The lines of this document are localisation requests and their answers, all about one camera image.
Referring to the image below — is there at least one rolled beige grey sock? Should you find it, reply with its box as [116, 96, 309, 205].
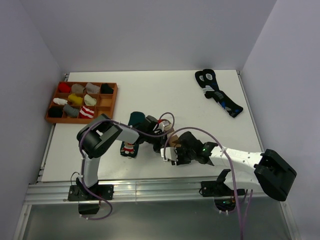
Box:
[71, 83, 85, 94]

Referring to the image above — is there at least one brown striped sock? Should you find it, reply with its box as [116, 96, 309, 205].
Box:
[166, 129, 181, 148]

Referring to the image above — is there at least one rolled yellow sock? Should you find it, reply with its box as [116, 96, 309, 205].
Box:
[68, 93, 83, 106]

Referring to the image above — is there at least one rolled black sock, top row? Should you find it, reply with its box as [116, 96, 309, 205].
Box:
[100, 83, 114, 95]

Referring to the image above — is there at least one black sports sock,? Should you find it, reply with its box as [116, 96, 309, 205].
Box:
[194, 69, 224, 102]
[202, 69, 243, 118]

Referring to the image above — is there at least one black sports sock, right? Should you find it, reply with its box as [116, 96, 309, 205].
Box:
[202, 69, 243, 118]

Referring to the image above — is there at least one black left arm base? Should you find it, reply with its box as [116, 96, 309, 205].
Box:
[67, 184, 114, 216]

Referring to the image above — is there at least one black sports sock, left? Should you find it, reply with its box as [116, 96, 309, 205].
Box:
[194, 69, 224, 102]

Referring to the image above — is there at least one rolled light grey sock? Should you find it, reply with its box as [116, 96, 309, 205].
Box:
[85, 82, 100, 94]

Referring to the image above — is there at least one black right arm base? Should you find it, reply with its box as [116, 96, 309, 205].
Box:
[199, 181, 236, 212]

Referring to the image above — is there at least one rolled red white striped sock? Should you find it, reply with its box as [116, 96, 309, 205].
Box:
[78, 106, 95, 119]

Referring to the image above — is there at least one rolled cream sock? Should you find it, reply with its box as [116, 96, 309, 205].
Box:
[83, 94, 97, 106]

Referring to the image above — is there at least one rolled black sock, bottom row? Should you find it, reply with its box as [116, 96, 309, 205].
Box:
[47, 106, 64, 118]

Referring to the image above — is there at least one dark green reindeer sock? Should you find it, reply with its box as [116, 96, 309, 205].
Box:
[120, 111, 145, 158]

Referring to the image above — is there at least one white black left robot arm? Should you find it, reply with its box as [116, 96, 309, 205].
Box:
[76, 112, 165, 200]

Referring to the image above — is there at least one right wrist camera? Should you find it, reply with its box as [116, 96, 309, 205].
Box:
[160, 147, 178, 162]

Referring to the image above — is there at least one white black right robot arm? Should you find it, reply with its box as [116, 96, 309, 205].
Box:
[162, 131, 297, 202]

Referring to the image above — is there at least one rolled dark grey sock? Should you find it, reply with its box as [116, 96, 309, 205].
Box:
[63, 104, 79, 118]

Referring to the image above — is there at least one wooden compartment tray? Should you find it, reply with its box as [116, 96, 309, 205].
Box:
[45, 81, 118, 124]

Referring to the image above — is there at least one rolled black sock, row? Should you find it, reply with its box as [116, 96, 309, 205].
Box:
[100, 83, 114, 95]
[47, 106, 64, 118]

